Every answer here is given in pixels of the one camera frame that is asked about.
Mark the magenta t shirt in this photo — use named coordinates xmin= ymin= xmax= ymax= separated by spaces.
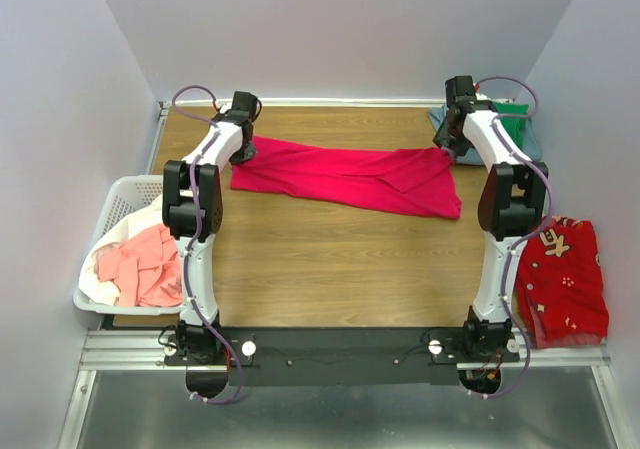
xmin=230 ymin=137 xmax=462 ymax=220

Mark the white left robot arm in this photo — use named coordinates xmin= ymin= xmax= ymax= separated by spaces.
xmin=162 ymin=91 xmax=262 ymax=364

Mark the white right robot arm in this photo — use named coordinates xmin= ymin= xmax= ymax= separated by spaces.
xmin=429 ymin=75 xmax=549 ymax=364

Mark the green folded t shirt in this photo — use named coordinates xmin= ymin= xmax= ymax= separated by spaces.
xmin=492 ymin=100 xmax=529 ymax=149

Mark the grey blue folded t shirt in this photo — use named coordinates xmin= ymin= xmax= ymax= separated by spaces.
xmin=428 ymin=105 xmax=543 ymax=166

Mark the white cream garment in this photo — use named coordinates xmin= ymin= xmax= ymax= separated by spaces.
xmin=78 ymin=195 xmax=162 ymax=306

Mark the white laundry basket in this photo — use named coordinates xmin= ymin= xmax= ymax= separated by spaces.
xmin=73 ymin=175 xmax=180 ymax=317

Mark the peach pink garment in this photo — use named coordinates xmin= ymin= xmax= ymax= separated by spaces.
xmin=93 ymin=224 xmax=182 ymax=308

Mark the red patterned folded t shirt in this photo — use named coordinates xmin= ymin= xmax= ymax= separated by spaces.
xmin=515 ymin=216 xmax=609 ymax=349

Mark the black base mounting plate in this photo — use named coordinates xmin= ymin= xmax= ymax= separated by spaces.
xmin=159 ymin=326 xmax=520 ymax=392

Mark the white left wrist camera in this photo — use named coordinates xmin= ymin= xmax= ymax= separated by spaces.
xmin=213 ymin=101 xmax=231 ymax=113

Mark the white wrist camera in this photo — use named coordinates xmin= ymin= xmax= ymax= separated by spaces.
xmin=213 ymin=101 xmax=231 ymax=113
xmin=474 ymin=84 xmax=492 ymax=101

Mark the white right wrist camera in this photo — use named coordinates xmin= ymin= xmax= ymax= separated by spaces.
xmin=474 ymin=84 xmax=492 ymax=101

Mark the aluminium frame rail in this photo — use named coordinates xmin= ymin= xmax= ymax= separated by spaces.
xmin=59 ymin=330 xmax=638 ymax=448

